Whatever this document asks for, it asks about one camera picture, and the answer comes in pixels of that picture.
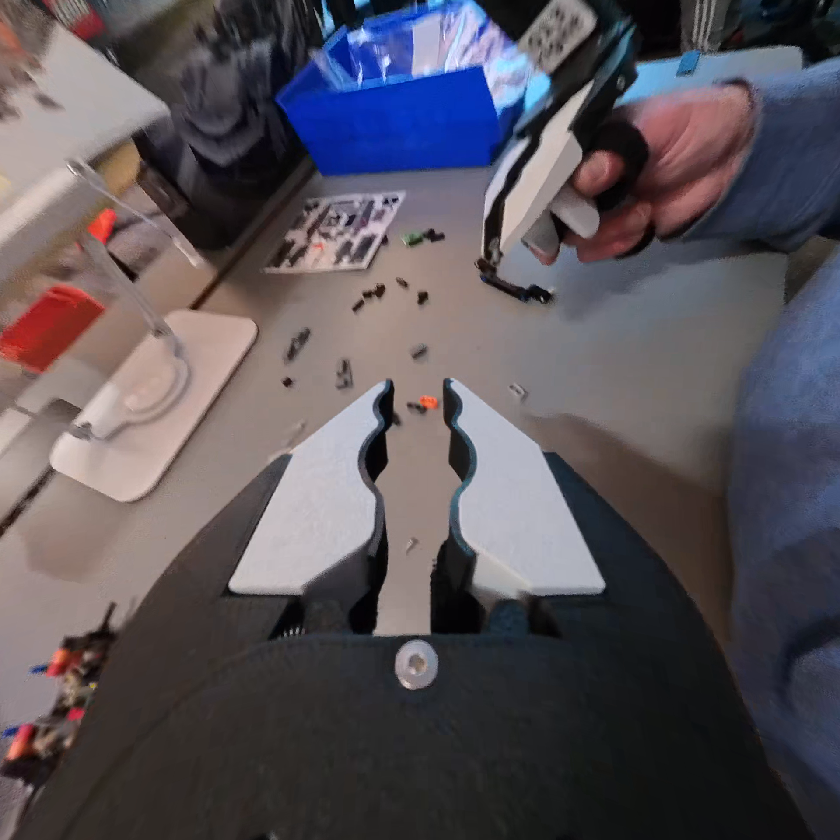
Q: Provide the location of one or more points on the person's right forearm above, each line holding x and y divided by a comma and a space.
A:
787, 151

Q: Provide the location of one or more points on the dark crumpled cloth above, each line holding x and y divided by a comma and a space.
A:
223, 98

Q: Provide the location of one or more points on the light grey two-hole liftarm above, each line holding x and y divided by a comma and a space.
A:
518, 392

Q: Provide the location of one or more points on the multicoloured lego car chassis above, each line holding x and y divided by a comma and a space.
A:
59, 663

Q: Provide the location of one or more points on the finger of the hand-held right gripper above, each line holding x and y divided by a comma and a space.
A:
544, 170
497, 210

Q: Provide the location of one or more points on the lego sticker sheet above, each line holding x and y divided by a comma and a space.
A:
334, 233

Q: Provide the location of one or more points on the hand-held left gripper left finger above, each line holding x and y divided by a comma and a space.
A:
308, 525

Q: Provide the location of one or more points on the black lego beam assembly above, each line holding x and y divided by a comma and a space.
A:
515, 289

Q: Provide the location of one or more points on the lego instruction booklet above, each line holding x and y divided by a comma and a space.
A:
79, 118

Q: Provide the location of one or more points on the long dark grey plate assembly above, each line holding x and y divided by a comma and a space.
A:
296, 344

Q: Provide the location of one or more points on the green lego piece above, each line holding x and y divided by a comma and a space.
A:
412, 238

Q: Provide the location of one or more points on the dark flat panel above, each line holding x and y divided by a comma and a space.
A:
197, 210

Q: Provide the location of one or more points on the person's right hand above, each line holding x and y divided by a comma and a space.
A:
695, 157

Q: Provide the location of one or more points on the white desk stand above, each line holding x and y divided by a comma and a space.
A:
197, 354

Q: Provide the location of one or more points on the red box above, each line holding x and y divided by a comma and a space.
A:
46, 325

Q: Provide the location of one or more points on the clear plastic bags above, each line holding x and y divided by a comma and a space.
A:
446, 46

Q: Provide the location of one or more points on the blue storage bin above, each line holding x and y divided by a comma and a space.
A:
394, 124

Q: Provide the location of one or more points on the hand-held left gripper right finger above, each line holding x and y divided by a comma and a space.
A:
525, 525

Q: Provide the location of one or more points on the dark grey lego plate assembly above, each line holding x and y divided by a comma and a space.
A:
343, 374

